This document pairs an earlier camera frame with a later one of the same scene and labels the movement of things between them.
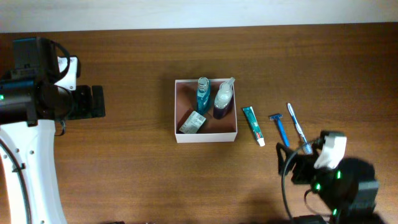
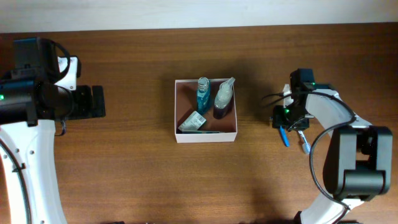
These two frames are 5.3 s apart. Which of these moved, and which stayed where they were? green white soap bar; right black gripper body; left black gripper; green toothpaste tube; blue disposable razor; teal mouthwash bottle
Moved: right black gripper body; green toothpaste tube
Stayed: teal mouthwash bottle; blue disposable razor; green white soap bar; left black gripper
